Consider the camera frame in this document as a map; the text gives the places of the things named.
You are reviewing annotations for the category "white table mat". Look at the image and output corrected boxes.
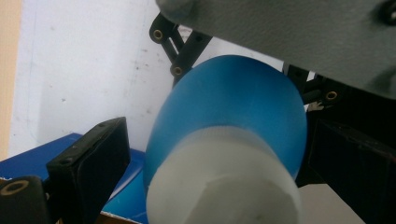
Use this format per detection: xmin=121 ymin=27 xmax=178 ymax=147
xmin=8 ymin=0 xmax=286 ymax=157

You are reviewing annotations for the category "blue cardboard box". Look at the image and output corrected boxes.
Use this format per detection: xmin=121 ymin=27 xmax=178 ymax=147
xmin=0 ymin=133 xmax=150 ymax=224

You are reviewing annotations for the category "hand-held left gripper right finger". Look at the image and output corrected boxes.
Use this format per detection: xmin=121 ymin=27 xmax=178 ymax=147
xmin=298 ymin=119 xmax=396 ymax=224

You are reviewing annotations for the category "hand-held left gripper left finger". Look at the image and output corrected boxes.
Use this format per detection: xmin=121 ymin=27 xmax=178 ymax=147
xmin=46 ymin=116 xmax=132 ymax=224

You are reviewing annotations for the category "blue bottle with white cap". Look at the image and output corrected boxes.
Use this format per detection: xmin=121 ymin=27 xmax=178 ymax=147
xmin=142 ymin=54 xmax=308 ymax=224

